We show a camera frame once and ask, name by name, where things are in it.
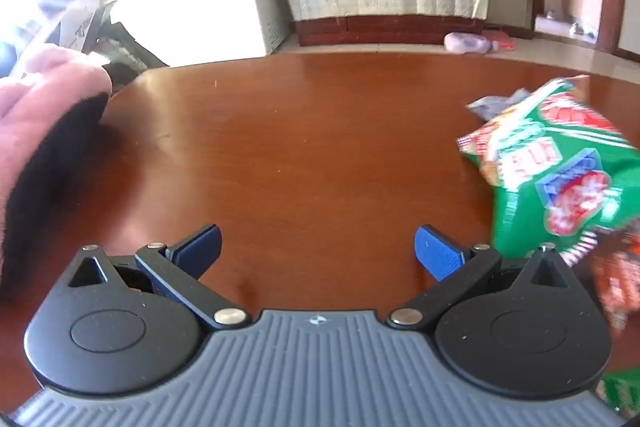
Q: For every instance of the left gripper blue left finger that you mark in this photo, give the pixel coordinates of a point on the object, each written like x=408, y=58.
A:
x=174, y=272

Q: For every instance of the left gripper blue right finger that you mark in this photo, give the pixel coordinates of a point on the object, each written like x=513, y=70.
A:
x=460, y=273

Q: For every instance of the clear bag of grey candies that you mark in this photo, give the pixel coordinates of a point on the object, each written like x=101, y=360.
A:
x=490, y=106

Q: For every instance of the purple detergent bottle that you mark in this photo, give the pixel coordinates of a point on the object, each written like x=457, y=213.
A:
x=466, y=43

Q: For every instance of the pink floor mat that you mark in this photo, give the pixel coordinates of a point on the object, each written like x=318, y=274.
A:
x=499, y=40

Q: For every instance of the red wooden tv cabinet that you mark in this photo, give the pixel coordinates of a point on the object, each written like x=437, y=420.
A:
x=377, y=29

